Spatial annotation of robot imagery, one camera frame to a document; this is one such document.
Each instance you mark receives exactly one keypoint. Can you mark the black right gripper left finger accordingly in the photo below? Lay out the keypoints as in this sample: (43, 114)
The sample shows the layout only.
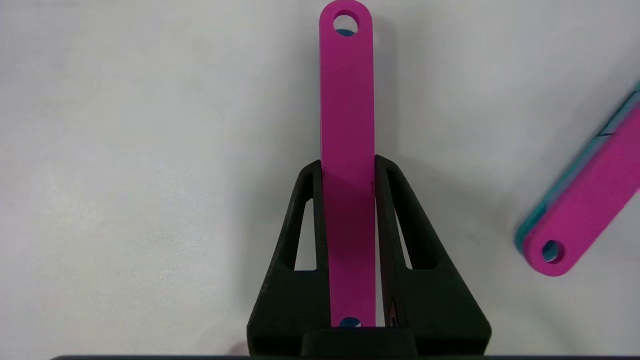
(290, 305)

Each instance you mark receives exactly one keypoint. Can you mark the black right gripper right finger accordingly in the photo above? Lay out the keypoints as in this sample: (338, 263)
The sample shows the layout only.
(435, 305)

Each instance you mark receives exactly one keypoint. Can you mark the pink bar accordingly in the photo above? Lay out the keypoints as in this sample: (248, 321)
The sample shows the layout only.
(595, 200)
(347, 125)

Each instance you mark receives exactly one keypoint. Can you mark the teal flat bar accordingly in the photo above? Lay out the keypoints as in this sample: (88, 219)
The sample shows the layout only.
(560, 187)

